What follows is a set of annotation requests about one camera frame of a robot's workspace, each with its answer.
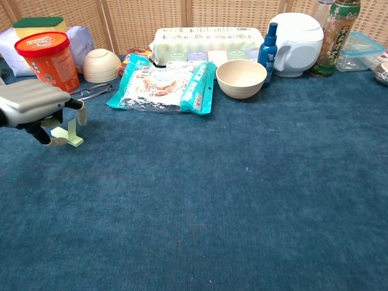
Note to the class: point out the pale green strip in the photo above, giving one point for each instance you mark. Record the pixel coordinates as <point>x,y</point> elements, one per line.
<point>74,141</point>

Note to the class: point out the green tea bottle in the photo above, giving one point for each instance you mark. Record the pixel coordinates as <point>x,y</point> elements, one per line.
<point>333,42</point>

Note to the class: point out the blue spray bottle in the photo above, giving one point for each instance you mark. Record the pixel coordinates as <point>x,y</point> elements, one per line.
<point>268,54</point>

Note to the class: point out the dark framed eyeglasses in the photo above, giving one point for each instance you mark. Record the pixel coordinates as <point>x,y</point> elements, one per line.
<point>97,92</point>

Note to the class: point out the small glass cup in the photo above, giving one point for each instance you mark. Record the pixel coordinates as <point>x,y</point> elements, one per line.
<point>382,74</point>

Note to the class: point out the brown orange cookie bag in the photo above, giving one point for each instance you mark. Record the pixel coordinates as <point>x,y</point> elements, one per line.
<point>133,53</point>

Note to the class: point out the upright beige bowl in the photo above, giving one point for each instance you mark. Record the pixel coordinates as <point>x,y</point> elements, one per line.
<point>241,82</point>

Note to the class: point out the clear water bottle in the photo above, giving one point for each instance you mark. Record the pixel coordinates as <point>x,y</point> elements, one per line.
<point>321,13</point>

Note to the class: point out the white lidded plastic container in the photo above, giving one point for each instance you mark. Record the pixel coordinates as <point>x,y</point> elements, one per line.
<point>297,42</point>

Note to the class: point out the colourful pocket tissue pack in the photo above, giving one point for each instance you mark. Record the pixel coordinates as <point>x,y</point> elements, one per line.
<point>197,56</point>

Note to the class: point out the upside-down beige bowl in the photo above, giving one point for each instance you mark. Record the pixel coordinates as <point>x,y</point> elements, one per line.
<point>101,66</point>

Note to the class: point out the white tissue pack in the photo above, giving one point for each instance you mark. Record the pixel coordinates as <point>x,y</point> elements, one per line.
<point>12,57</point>

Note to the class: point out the teal snack bag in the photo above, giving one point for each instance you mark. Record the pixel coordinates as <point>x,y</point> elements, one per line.
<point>157,88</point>

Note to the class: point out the toilet paper roll pack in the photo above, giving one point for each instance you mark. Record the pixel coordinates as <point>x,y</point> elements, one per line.
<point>206,39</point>

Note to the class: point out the blue table cloth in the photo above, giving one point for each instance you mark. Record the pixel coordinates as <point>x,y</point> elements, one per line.
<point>212,197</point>

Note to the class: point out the red instant noodle cup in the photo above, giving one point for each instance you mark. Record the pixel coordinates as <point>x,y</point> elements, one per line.
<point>45,57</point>

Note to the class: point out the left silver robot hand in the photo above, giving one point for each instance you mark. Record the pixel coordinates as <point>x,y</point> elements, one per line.
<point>30,97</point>

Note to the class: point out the green yellow sponge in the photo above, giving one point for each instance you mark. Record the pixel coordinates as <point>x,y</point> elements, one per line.
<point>39,25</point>

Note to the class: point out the clear blue-lidded food container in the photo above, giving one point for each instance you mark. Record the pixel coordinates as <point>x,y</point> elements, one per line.
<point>357,51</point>

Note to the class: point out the wicker folding screen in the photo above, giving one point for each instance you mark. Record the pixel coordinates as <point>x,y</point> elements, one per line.
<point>145,21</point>

